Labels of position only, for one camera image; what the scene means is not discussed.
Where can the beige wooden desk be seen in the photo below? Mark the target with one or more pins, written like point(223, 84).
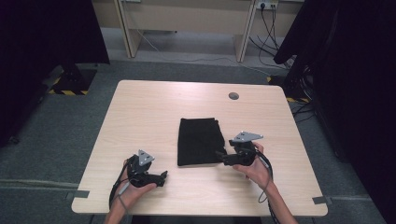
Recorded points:
point(186, 18)

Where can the person's right hand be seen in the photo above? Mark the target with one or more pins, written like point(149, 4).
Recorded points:
point(258, 172)

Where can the grey table grommet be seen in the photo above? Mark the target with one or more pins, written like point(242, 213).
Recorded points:
point(233, 95)

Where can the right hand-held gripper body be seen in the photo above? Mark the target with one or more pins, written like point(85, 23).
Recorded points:
point(244, 149)

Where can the person's left hand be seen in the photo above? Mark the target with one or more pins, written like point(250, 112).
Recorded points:
point(134, 193)

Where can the black tank top white trim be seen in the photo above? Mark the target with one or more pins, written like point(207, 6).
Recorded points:
point(199, 141)

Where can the black curtain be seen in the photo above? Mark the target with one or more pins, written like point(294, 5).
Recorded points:
point(358, 77)
point(40, 46)

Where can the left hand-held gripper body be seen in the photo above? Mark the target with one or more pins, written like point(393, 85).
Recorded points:
point(141, 172)

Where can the black stand base striped tape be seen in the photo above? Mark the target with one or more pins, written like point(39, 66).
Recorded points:
point(289, 85)
point(73, 81)

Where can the white wall socket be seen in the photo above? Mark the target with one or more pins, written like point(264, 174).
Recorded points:
point(267, 4)

